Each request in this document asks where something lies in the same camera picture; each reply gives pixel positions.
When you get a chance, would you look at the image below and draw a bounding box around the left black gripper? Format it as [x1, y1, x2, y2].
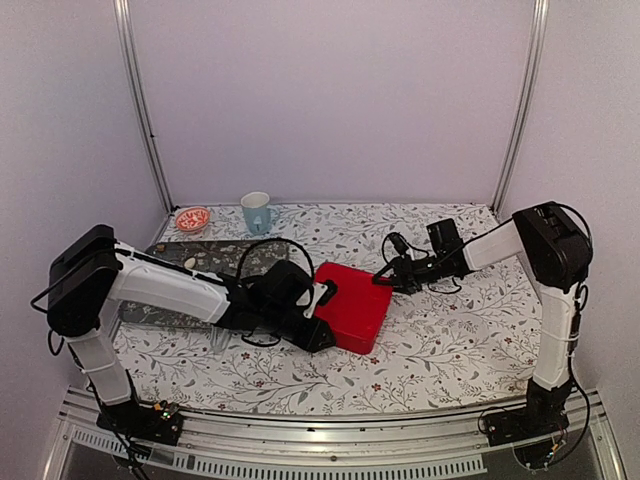
[260, 302, 336, 352]

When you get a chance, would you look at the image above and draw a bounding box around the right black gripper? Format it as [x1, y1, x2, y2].
[371, 254, 445, 296]

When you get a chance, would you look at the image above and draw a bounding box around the red box lid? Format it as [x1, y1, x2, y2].
[314, 262, 393, 355]

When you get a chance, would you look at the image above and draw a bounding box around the red chocolate box base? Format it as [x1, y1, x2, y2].
[328, 298, 390, 355]

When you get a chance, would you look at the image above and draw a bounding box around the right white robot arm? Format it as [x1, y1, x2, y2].
[372, 201, 594, 436]

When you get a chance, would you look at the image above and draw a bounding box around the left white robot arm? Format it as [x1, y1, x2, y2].
[30, 224, 337, 434]

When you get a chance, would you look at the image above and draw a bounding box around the green floral tray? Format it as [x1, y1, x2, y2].
[119, 240, 302, 330]

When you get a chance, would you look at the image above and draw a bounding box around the floral tablecloth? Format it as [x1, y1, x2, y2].
[114, 204, 541, 415]

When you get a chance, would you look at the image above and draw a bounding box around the light blue mug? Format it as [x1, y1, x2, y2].
[240, 191, 280, 236]

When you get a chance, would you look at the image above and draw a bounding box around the red patterned small bowl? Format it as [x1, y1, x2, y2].
[174, 207, 211, 233]

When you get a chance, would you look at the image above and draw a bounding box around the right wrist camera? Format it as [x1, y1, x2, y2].
[389, 232, 409, 256]

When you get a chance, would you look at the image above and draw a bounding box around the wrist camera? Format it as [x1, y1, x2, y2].
[314, 280, 338, 306]
[389, 232, 409, 256]

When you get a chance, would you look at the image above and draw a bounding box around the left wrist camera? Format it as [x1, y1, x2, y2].
[314, 280, 338, 306]

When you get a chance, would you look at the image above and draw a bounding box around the left black camera cable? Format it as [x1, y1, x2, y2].
[235, 237, 316, 291]

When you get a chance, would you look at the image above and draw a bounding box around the front aluminium rail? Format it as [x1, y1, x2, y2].
[43, 388, 629, 479]

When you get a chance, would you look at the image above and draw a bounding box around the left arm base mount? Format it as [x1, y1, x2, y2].
[94, 392, 184, 446]

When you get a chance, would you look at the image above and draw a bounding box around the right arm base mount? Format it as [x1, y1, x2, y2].
[479, 379, 574, 446]

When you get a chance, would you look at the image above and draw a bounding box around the right aluminium frame post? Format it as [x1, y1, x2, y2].
[491, 0, 550, 213]

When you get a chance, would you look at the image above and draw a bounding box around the aluminium frame post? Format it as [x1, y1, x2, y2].
[491, 0, 550, 213]
[113, 0, 175, 214]

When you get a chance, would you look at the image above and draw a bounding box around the left aluminium frame post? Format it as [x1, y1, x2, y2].
[113, 0, 175, 214]

